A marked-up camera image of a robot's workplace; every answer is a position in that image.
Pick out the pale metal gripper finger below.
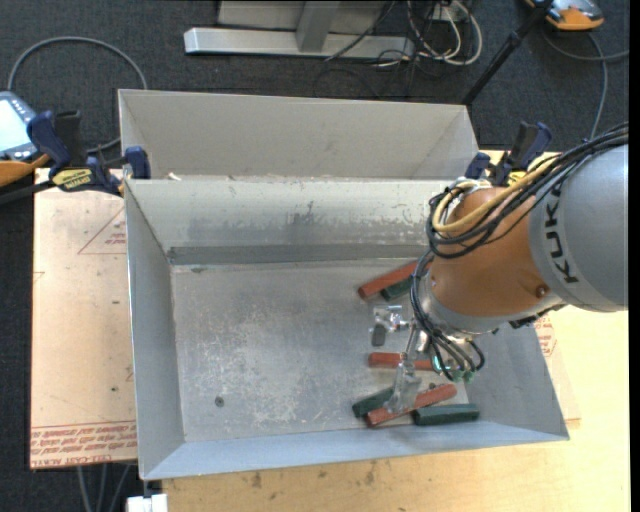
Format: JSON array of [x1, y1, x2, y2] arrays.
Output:
[[371, 305, 408, 348], [386, 351, 424, 416]]

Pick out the dark green flat block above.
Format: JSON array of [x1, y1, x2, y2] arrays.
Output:
[[351, 387, 397, 419], [380, 276, 417, 303], [411, 403, 481, 428]]

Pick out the red-brown flat block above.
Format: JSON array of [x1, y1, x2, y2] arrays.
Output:
[[367, 351, 434, 372], [357, 259, 422, 302], [363, 382, 459, 429]]

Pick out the grey metal bin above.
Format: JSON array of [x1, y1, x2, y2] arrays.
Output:
[[117, 88, 571, 482]]

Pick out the brown cardboard board red print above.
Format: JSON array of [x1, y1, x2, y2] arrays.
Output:
[[29, 167, 584, 471]]

